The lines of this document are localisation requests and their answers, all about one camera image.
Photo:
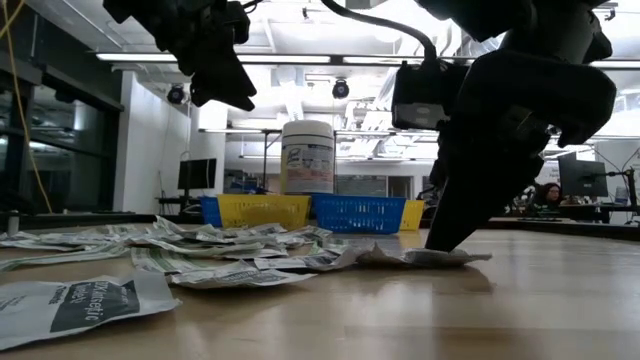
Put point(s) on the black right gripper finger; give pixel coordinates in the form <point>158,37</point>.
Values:
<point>452,215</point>
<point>505,192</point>

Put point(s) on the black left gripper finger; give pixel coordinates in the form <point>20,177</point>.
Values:
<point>201,90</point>
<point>230,85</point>

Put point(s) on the background robot arms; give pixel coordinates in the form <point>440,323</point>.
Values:
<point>520,202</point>

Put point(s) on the yellow plastic basket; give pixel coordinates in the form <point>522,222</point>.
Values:
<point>412,215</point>
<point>262,211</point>

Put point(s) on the person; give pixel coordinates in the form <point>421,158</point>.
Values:
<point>547,195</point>

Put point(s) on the black beam with light strips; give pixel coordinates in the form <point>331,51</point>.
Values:
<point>125,57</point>

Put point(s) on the black computer monitor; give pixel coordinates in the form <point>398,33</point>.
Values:
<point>197,174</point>
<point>582,177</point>

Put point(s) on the blue plastic basket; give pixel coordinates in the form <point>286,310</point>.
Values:
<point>357,214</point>
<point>211,212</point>

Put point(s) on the white disinfecting wipes canister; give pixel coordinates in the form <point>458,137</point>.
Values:
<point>307,160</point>

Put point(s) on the black ceiling track light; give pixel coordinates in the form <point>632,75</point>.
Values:
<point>610,7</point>

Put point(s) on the silver metal cylinder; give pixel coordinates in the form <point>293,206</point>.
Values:
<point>13,222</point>

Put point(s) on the black ceiling camera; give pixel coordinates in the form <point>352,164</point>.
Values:
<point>340,90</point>
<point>176,95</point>

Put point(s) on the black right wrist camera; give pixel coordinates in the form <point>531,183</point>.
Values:
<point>420,95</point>

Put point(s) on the black aluminium table frame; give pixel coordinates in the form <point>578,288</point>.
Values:
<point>100,218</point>

